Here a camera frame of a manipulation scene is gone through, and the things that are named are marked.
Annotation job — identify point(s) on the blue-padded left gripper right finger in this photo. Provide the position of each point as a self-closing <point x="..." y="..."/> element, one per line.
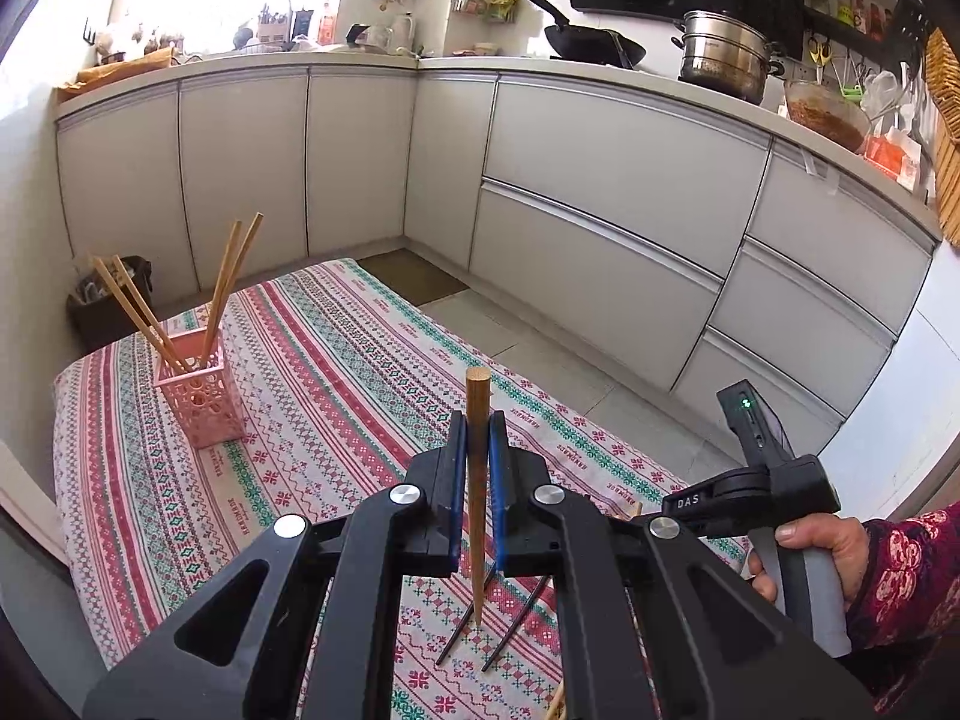
<point x="655" y="621"/>

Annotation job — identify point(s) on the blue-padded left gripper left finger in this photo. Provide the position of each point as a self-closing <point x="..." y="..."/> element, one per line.
<point x="302" y="623"/>

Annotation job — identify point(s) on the wooden chopstick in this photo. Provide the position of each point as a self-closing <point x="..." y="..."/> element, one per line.
<point x="242" y="249"/>
<point x="478" y="391"/>
<point x="115" y="285"/>
<point x="169" y="353"/>
<point x="211" y="319"/>
<point x="557" y="708"/>

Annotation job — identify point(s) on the black gold-tipped chopstick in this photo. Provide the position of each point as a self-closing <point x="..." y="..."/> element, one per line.
<point x="464" y="621"/>

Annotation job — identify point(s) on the floral sleeve right forearm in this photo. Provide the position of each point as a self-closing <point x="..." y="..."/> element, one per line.
<point x="903" y="624"/>

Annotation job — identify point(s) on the person's right hand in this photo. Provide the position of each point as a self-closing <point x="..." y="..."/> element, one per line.
<point x="845" y="540"/>

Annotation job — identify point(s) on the striped patterned tablecloth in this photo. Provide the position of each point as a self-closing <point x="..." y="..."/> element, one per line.
<point x="338" y="382"/>

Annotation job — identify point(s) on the pink perforated utensil holder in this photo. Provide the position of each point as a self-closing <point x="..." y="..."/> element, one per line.
<point x="204" y="403"/>

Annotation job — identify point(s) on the brown floor mat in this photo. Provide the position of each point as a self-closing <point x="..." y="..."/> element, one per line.
<point x="410" y="276"/>

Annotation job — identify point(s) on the dark trash bin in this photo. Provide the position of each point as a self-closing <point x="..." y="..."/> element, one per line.
<point x="94" y="314"/>

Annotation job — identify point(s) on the glass bowl of food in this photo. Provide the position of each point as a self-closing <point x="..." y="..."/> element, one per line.
<point x="827" y="113"/>

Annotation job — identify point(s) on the stainless steel steamer pot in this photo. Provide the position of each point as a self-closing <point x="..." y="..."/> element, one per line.
<point x="725" y="55"/>

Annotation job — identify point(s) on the black wok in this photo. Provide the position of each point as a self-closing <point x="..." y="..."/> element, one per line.
<point x="596" y="46"/>

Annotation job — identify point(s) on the yellow cloth on counter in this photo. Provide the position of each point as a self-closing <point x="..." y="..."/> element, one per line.
<point x="94" y="78"/>

